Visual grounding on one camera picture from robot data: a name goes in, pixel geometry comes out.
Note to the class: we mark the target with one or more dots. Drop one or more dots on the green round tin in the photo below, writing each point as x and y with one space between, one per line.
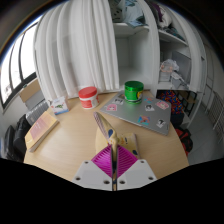
134 91

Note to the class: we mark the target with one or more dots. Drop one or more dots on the yellow and pink book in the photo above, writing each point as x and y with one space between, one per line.
40 130

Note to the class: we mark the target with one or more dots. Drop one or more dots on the dark-framed window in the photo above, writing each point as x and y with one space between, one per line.
16 63

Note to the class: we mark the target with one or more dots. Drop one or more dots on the brown cardboard sheet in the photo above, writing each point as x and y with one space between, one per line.
30 93

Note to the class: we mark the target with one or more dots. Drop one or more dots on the white shelf unit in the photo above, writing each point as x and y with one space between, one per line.
140 50

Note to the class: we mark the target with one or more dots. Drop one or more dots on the white jar with red lid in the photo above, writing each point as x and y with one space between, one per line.
89 98

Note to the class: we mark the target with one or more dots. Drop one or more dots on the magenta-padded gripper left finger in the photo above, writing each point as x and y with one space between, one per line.
96 173

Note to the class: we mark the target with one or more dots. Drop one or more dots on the white curtain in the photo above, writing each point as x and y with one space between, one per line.
76 46

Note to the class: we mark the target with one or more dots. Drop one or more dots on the black bag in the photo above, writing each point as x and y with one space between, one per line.
16 140

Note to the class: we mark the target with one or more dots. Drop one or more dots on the white ribbed radiator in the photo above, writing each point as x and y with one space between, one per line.
216 116
36 112

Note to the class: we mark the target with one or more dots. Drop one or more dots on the colourful patterned bag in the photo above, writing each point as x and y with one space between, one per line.
171 101

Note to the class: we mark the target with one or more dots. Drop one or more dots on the grey laptop with stickers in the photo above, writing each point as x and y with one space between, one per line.
140 113

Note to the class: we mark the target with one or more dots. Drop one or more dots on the red and black backpack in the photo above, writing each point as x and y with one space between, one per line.
185 140

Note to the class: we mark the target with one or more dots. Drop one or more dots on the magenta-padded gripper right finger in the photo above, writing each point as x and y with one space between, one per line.
133 173

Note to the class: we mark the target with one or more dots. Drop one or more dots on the small white printed box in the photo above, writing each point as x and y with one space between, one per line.
59 105

